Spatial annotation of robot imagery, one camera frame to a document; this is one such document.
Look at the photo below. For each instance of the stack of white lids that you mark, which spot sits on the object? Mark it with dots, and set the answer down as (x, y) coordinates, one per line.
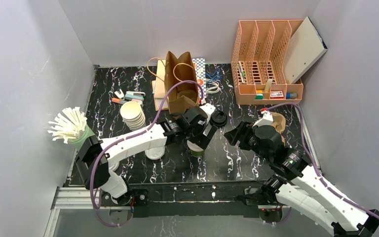
(133, 115)

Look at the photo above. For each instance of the green paper coffee cup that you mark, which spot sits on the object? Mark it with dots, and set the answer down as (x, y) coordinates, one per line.
(195, 150)

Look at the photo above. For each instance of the orange file organizer rack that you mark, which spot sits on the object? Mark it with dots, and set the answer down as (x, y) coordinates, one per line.
(257, 60)

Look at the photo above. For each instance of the black coffee cup lid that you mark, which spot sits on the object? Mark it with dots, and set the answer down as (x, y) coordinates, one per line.
(218, 119)

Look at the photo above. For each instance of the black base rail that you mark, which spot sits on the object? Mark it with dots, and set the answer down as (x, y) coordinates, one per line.
(196, 194)

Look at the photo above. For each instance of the white folder board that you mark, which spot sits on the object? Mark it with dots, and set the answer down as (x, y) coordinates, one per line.
(304, 49)

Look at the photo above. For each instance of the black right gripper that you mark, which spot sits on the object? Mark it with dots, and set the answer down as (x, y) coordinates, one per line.
(242, 136)

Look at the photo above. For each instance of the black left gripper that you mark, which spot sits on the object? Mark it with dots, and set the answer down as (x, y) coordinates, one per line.
(201, 131)

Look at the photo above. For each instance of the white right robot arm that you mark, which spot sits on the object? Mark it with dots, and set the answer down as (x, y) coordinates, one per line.
(297, 184)

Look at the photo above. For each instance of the cardboard cup carrier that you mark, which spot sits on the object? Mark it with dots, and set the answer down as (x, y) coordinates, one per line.
(279, 122)

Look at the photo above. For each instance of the checkered paper sheet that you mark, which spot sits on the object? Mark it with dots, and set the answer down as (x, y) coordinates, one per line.
(199, 66)

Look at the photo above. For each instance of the green cup of stirrers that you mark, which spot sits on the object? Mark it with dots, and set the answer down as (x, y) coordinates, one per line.
(71, 127)

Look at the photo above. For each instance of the brown paper bag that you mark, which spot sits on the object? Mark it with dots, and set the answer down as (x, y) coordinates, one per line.
(180, 83)

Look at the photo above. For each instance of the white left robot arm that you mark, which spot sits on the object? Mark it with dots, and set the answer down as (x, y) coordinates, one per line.
(96, 156)

